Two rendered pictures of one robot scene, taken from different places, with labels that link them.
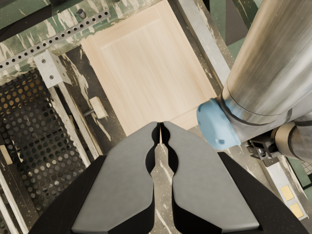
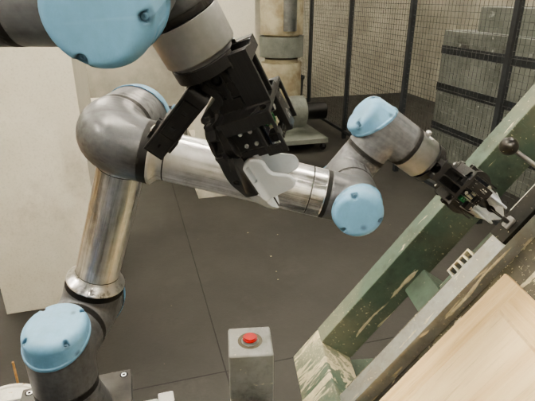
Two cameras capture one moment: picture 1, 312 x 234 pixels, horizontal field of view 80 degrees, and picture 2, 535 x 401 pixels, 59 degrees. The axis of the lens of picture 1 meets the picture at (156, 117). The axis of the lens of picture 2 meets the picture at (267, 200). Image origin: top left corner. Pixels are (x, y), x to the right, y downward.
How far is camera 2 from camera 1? 0.57 m
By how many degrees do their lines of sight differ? 72
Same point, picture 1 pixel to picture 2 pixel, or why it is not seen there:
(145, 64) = not seen: outside the picture
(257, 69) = not seen: hidden behind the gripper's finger
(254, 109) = (308, 181)
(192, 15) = (372, 372)
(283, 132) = (407, 169)
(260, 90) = not seen: hidden behind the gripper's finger
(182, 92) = (486, 355)
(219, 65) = (433, 307)
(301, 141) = (392, 150)
